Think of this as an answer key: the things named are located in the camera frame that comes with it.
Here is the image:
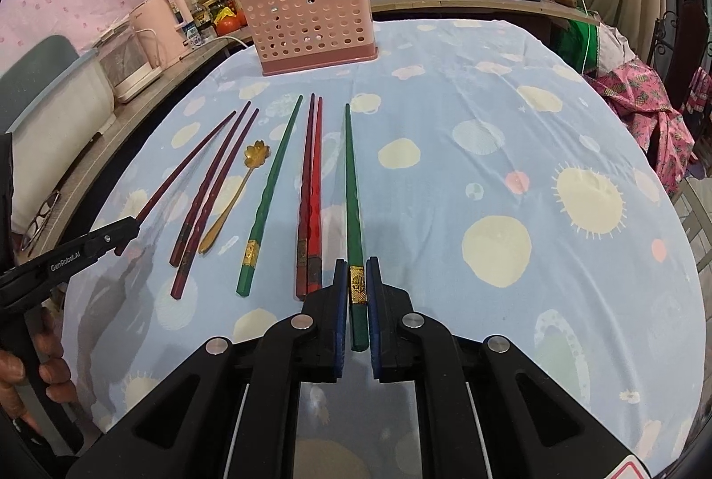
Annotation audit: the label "white dish rack bin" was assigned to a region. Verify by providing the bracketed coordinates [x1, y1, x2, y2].
[1, 35, 115, 234]

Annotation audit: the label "eyeglasses on counter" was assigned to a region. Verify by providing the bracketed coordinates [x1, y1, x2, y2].
[19, 190, 61, 255]

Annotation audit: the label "green chopstick gold band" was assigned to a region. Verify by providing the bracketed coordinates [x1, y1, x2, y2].
[344, 104, 369, 353]

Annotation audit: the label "gold flower spoon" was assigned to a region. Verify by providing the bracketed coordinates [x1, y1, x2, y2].
[198, 140, 270, 254]

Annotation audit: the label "condiment bottles group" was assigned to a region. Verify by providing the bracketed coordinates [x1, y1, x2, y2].
[186, 0, 238, 40]

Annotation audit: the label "dark red chopstick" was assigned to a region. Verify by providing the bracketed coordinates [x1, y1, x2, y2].
[169, 107, 261, 302]
[115, 109, 241, 260]
[169, 101, 251, 268]

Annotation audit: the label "pink perforated utensil basket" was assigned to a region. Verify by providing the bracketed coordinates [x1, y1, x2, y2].
[239, 0, 378, 76]

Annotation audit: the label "red tomatoes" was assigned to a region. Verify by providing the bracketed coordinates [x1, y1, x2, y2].
[215, 11, 246, 37]

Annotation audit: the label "pink electric kettle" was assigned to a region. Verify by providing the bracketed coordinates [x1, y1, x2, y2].
[129, 0, 193, 69]

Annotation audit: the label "pink floral fabric pile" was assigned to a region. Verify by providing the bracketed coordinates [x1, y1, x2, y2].
[585, 58, 694, 196]

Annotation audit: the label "person's left hand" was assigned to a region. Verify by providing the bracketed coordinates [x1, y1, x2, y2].
[0, 308, 80, 436]

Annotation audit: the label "blue spotted tablecloth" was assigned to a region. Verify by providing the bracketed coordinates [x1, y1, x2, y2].
[63, 20, 706, 473]

